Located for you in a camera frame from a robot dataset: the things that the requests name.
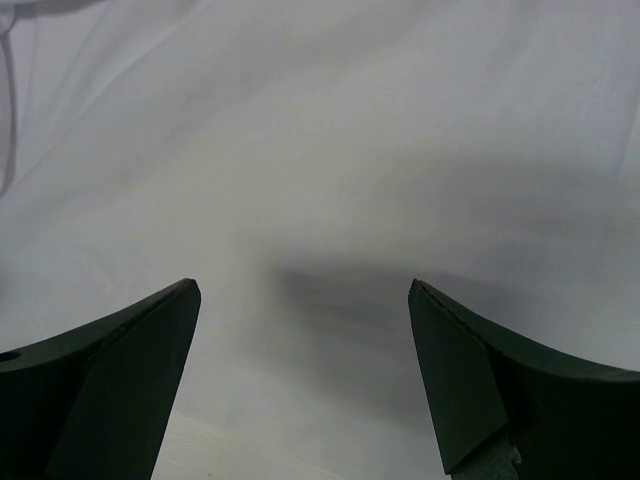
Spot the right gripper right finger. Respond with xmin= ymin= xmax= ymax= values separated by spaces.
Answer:
xmin=408 ymin=280 xmax=639 ymax=479

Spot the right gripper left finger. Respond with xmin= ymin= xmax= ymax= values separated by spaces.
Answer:
xmin=1 ymin=279 xmax=201 ymax=480

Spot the white t-shirt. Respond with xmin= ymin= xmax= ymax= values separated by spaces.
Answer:
xmin=1 ymin=1 xmax=639 ymax=479

